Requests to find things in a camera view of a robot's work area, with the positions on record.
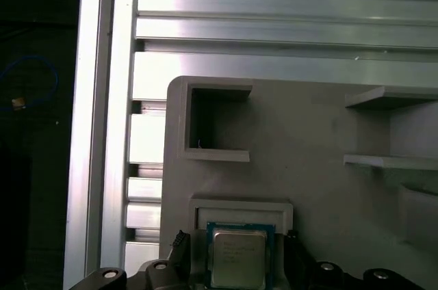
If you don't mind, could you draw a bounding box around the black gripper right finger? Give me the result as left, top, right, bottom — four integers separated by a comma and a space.
283, 229, 411, 290

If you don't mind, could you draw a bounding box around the blue floor cable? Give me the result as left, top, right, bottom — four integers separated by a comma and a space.
0, 56, 60, 110

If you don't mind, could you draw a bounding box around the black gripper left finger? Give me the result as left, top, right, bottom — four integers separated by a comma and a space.
64, 230, 194, 290

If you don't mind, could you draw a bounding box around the grey parts rack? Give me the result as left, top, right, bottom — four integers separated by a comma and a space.
158, 76, 438, 290

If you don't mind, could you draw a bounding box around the silver CPU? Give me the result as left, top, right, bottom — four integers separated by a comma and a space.
204, 221, 276, 289

